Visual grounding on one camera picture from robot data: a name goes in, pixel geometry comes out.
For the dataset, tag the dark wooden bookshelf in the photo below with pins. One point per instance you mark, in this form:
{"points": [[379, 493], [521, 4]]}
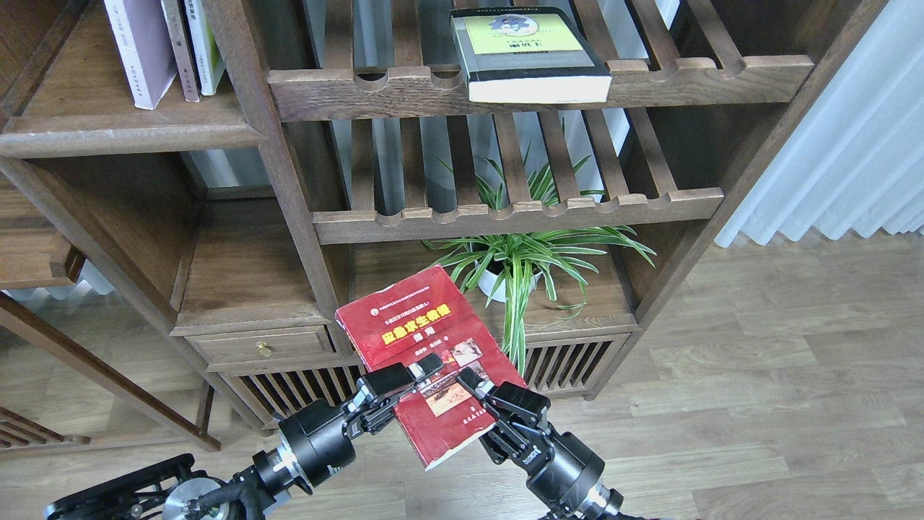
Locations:
{"points": [[250, 216]]}

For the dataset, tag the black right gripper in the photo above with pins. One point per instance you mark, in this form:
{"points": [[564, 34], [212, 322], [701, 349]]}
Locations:
{"points": [[563, 473]]}

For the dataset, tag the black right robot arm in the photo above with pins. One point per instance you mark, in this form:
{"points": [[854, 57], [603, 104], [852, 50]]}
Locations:
{"points": [[606, 505]]}

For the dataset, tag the pale lilac paperback book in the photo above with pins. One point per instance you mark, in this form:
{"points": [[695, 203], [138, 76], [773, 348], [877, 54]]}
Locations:
{"points": [[143, 41]]}

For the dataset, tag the white green upright book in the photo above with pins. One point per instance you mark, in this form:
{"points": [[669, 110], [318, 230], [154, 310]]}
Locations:
{"points": [[209, 63]]}

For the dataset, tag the brass drawer knob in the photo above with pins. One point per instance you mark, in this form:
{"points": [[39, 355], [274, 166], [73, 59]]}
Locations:
{"points": [[264, 350]]}

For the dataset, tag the red paperback book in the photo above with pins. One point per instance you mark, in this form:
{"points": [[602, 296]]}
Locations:
{"points": [[407, 321]]}

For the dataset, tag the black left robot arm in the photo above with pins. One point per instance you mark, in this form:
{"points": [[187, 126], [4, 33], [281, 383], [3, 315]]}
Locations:
{"points": [[174, 490]]}

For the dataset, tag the yellow and black thick book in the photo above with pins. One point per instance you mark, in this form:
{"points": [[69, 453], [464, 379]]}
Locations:
{"points": [[532, 54]]}

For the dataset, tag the brown upright book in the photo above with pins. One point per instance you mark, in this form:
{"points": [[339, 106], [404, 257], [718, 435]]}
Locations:
{"points": [[177, 26]]}

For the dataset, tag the white plant pot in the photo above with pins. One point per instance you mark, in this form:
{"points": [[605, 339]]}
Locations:
{"points": [[499, 280]]}

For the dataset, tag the white curtain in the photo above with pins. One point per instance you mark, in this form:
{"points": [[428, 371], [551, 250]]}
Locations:
{"points": [[855, 162]]}

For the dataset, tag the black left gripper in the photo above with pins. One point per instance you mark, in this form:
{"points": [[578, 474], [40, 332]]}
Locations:
{"points": [[317, 440]]}

